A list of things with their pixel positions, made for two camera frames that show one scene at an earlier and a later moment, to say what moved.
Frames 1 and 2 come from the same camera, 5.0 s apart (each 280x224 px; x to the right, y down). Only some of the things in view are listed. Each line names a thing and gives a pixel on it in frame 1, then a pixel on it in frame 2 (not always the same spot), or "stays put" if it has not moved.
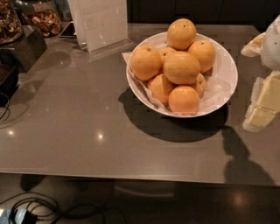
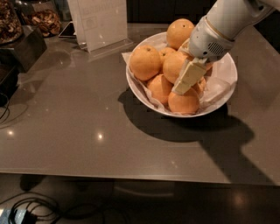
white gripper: [271, 48] -> [207, 39]
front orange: [184, 100] stays put
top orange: [181, 33] stays put
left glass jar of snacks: [11, 29] stays put
